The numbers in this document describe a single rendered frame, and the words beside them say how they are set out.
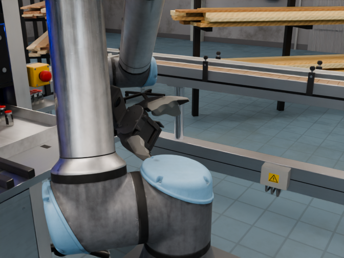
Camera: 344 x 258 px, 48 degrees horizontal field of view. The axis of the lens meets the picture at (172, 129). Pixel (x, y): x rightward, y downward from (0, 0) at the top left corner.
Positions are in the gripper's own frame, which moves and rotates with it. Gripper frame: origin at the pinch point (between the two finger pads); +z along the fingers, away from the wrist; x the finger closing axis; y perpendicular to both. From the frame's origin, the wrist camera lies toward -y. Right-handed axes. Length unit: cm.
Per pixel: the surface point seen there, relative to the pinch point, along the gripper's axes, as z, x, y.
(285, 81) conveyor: -18, -62, 68
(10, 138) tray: -56, 11, 4
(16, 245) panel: -76, 39, 40
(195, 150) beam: -62, -34, 93
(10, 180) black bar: -29.3, 21.9, -5.6
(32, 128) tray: -59, 4, 9
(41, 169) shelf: -32.6, 16.1, 1.9
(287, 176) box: -15, -34, 97
